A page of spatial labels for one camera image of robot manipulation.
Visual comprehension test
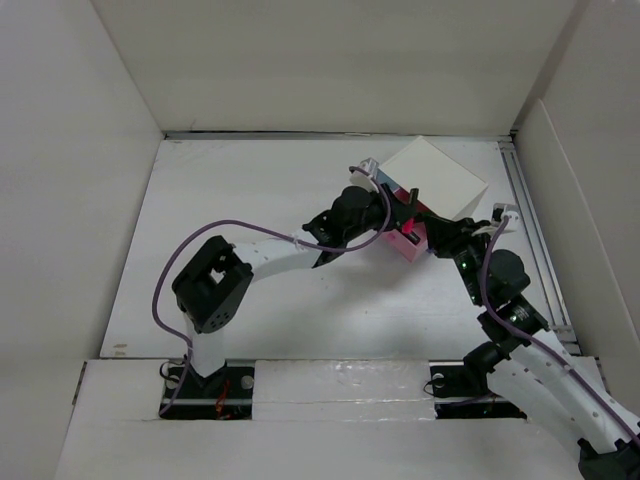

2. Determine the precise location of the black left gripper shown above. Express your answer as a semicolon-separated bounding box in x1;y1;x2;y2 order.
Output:
343;183;414;243

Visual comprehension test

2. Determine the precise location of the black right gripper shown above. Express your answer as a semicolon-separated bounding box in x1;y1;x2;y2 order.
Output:
422;213;493;306

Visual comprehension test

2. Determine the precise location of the light blue drawer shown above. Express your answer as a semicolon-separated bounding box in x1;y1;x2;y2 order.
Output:
376;170;397;189

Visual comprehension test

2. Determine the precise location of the black pink highlighter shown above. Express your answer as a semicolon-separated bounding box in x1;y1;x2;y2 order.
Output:
401;188;419;236

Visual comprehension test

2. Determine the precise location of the pink drawer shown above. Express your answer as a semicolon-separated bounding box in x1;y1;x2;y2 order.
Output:
382;186;429;262

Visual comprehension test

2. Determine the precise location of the small black object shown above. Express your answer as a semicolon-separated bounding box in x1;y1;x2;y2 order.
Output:
405;232;423;245

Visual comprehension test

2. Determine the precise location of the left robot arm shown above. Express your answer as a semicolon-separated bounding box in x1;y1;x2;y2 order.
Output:
172;183;418;397

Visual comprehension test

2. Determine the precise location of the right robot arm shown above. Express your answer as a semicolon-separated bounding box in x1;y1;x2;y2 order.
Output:
417;209;639;479

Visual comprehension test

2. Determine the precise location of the white drawer cabinet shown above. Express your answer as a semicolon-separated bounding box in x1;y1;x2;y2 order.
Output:
380;137;488;220

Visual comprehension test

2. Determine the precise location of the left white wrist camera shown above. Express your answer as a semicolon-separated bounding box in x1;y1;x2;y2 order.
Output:
350;158;379;191

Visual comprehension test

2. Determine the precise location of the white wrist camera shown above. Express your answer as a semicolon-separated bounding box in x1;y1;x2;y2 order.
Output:
491;203;521;233
350;158;379;191

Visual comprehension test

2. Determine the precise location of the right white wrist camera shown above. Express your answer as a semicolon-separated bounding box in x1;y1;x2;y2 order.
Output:
491;203;521;233

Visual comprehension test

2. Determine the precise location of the aluminium rail right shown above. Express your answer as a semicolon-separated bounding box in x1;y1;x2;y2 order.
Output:
498;141;572;330

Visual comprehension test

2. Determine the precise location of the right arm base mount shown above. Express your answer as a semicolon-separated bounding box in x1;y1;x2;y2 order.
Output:
423;342;527;420

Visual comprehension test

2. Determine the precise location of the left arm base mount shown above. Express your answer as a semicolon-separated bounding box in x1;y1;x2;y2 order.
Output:
159;360;255;421

